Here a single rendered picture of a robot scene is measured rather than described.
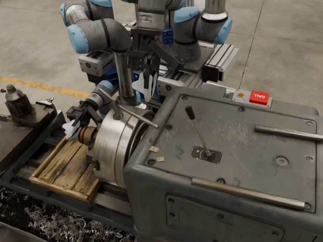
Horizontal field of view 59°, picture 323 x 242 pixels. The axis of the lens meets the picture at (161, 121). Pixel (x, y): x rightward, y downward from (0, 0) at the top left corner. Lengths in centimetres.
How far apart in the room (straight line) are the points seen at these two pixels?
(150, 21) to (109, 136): 41
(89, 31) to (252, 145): 74
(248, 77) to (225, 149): 259
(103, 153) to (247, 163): 48
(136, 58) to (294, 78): 286
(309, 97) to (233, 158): 251
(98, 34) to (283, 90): 247
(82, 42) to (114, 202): 66
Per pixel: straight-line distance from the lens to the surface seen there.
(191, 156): 86
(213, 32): 131
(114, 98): 98
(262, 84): 337
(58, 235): 160
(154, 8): 82
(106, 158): 101
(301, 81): 354
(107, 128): 101
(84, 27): 121
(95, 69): 162
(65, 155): 145
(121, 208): 123
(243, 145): 91
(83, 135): 119
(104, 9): 161
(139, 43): 86
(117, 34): 121
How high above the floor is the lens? 192
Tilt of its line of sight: 43 degrees down
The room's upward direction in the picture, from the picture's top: 4 degrees counter-clockwise
